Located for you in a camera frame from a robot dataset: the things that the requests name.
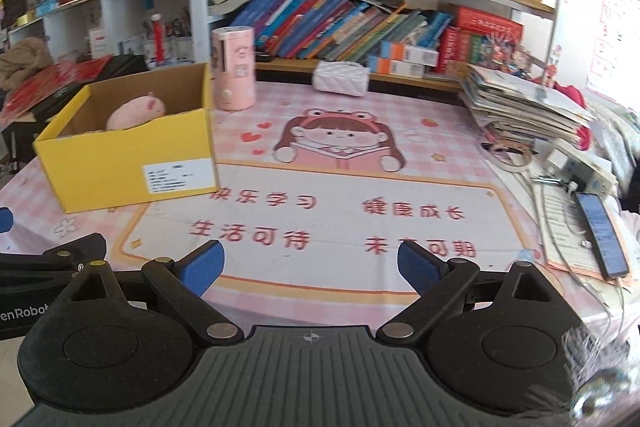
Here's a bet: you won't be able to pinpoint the white power strip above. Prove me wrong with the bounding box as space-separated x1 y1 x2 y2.
544 139 617 198

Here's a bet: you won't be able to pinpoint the black smartphone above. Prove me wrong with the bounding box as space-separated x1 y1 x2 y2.
573 192 629 281

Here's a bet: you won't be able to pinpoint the pink plush pig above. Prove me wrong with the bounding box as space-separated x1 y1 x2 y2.
105 93 166 131

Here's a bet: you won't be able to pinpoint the red packaged decorations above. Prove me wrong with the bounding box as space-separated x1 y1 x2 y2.
1 55 113 129

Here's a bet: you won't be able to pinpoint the white pen holder box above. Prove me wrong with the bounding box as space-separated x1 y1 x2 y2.
143 36 194 68

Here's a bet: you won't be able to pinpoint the tan crumpled cloth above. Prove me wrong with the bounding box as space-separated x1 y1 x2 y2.
0 37 53 92

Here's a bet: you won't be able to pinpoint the yellow cardboard box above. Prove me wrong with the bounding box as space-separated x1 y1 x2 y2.
34 63 218 213

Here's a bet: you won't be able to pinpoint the stack of papers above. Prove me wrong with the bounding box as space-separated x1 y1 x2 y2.
458 63 592 150

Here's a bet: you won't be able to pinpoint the white quilted pouch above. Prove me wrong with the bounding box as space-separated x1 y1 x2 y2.
311 61 370 98

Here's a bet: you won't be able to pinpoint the pink cylindrical canister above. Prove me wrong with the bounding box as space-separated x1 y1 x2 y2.
212 26 256 112

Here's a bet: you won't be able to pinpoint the cartoon desk mat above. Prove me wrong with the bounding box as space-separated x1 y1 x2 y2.
117 106 551 306

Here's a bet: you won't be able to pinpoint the pink checkered tablecloth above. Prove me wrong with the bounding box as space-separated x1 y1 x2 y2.
1 84 639 329

